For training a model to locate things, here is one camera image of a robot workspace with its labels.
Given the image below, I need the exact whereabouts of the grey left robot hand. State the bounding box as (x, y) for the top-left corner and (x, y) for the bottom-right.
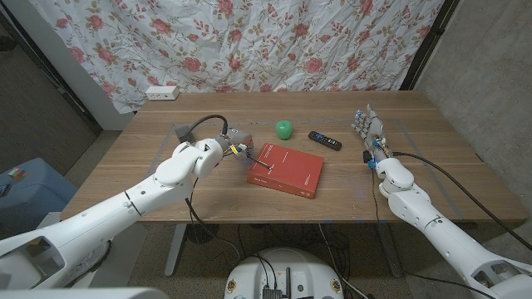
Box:
(216, 127), (254, 163)

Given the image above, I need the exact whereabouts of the black floor cable tangle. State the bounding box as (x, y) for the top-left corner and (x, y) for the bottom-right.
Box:
(236, 223), (354, 277)

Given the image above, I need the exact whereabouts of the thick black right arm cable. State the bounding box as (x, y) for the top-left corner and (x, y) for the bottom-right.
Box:
(392, 151), (532, 252)

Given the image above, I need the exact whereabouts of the black TV remote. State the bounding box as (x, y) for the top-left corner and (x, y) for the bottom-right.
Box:
(308, 130), (343, 152)

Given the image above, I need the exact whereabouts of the black backdrop stand pole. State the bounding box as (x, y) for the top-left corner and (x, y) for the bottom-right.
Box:
(399, 0), (461, 91)

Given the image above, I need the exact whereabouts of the blue storage bin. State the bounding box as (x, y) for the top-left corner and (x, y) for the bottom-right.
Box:
(0, 157), (79, 238)

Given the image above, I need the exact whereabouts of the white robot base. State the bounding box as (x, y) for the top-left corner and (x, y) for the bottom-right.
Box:
(224, 248), (345, 299)

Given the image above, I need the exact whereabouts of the small grey box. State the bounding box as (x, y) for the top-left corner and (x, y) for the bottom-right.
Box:
(174, 124), (196, 145)

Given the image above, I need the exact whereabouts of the black round floor fan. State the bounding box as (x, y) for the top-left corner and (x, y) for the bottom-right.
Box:
(185, 223), (220, 244)

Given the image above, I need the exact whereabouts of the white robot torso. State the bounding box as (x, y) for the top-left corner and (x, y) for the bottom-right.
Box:
(0, 287), (170, 299)

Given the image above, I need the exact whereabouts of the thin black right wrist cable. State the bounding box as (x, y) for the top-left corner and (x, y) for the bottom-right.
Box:
(371, 169), (495, 298)

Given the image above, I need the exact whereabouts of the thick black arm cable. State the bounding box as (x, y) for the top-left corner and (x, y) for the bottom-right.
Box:
(181, 114), (243, 262)
(392, 151), (532, 252)

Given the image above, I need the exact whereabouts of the floral backdrop sheet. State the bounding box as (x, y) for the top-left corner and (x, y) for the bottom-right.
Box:
(27, 0), (446, 115)

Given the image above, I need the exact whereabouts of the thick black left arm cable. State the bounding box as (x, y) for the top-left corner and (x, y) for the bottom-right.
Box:
(181, 114), (243, 262)

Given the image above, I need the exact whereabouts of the white table leg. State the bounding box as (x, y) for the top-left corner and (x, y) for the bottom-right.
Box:
(165, 223), (188, 278)

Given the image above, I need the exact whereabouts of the red hardcover book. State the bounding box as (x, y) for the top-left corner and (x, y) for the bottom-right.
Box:
(246, 143), (325, 200)

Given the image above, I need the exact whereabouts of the grey table leg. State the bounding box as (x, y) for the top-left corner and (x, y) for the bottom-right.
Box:
(376, 222), (404, 278)

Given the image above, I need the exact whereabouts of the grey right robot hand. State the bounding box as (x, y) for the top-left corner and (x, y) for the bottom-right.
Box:
(351, 104), (392, 161)

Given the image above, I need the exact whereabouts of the black mechanical pencil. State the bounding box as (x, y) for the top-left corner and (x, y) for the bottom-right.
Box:
(247, 156), (274, 169)

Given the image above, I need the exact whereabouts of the white power strip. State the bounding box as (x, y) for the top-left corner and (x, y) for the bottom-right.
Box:
(145, 85), (180, 101)

